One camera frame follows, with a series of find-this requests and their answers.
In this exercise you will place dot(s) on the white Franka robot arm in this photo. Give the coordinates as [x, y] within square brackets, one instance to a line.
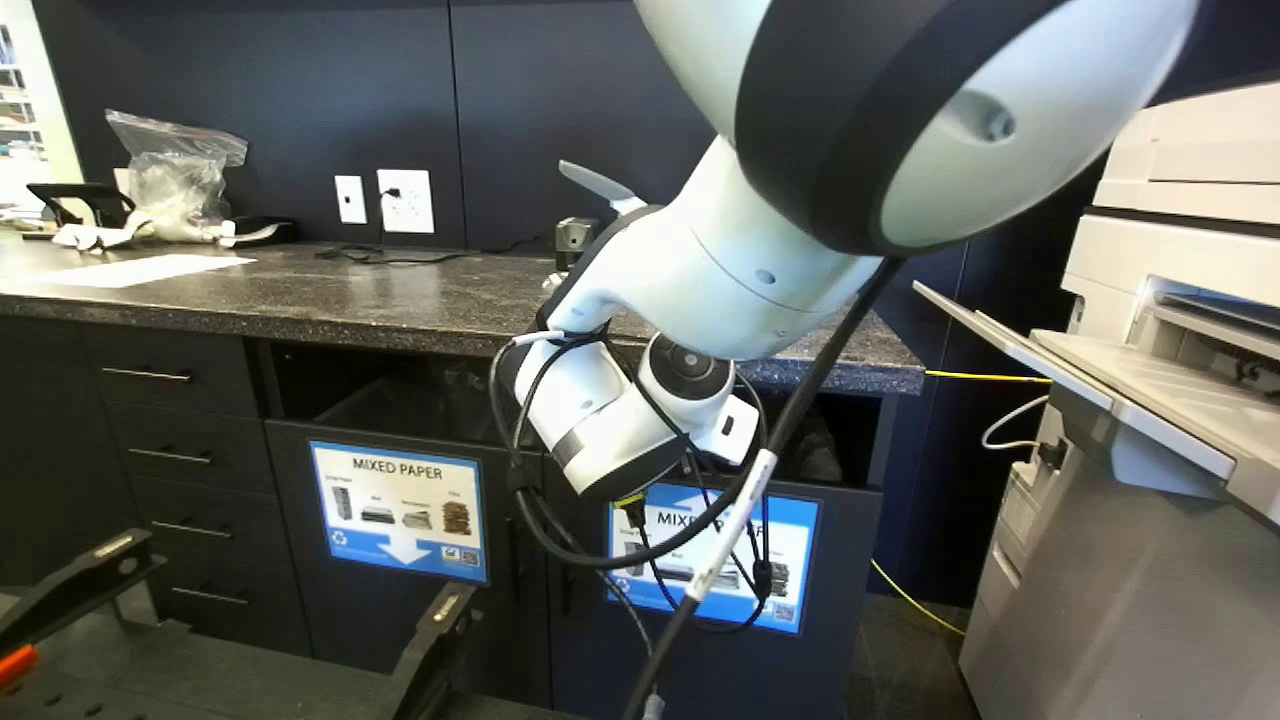
[747, 265]

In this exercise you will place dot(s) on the black rubbish bin liner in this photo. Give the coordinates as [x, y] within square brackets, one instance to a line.
[827, 447]
[412, 401]

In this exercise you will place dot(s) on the black bin door down-arrow label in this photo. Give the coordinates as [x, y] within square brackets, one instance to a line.
[402, 625]

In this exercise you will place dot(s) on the black pencil sharpener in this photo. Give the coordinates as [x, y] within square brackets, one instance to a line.
[572, 241]

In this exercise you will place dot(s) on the blue label with up arrow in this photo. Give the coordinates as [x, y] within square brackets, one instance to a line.
[796, 562]

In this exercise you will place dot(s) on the white power outlet plate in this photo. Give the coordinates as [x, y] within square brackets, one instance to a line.
[404, 200]

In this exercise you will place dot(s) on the blue label with down arrow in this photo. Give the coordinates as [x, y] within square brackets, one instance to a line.
[402, 515]

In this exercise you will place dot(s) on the black drawer front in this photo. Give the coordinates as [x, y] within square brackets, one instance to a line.
[203, 428]
[235, 625]
[174, 344]
[220, 507]

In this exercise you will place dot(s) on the white paper sheet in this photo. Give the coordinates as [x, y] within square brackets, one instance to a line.
[147, 268]

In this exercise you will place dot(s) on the clear plastic bag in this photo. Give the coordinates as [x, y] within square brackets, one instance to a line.
[174, 165]

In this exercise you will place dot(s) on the large white printer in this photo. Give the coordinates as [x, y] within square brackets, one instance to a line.
[1132, 535]

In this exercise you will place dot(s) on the black angled stand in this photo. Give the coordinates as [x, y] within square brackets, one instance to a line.
[80, 200]

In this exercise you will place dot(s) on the plain black cabinet door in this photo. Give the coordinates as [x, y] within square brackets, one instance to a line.
[54, 440]

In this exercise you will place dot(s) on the black bar with orange tip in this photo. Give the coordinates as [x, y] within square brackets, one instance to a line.
[80, 587]

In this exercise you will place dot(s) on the white framed board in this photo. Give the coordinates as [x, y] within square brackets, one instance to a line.
[34, 107]

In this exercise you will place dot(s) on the white light switch plate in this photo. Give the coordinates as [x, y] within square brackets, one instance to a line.
[349, 200]

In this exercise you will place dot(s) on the black metal clamp bracket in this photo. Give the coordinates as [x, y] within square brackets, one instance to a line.
[433, 643]

